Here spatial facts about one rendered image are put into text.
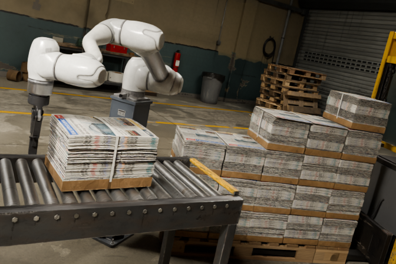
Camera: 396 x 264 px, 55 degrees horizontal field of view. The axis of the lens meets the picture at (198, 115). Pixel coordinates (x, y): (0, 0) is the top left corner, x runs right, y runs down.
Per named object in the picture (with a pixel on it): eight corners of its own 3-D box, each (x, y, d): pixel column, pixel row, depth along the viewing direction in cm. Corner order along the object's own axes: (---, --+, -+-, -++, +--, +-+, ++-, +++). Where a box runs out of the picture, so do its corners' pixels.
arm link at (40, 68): (19, 76, 137) (52, 84, 135) (23, 33, 134) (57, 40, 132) (37, 75, 148) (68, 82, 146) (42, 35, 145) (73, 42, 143)
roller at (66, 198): (56, 167, 177) (58, 157, 176) (79, 215, 137) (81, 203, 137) (45, 167, 174) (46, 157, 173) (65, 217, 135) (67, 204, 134)
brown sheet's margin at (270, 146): (246, 133, 292) (247, 128, 291) (280, 138, 300) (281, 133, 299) (266, 149, 256) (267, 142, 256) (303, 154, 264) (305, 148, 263)
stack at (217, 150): (155, 226, 294) (175, 124, 279) (290, 236, 323) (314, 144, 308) (161, 255, 257) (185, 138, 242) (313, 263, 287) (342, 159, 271)
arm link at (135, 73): (126, 86, 260) (132, 54, 256) (151, 92, 257) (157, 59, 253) (117, 88, 245) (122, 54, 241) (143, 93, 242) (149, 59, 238)
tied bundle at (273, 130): (246, 134, 292) (253, 105, 288) (280, 139, 300) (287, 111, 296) (266, 149, 257) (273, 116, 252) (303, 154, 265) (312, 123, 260)
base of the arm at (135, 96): (108, 95, 244) (109, 86, 243) (129, 94, 264) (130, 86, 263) (131, 102, 237) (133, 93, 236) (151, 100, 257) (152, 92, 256)
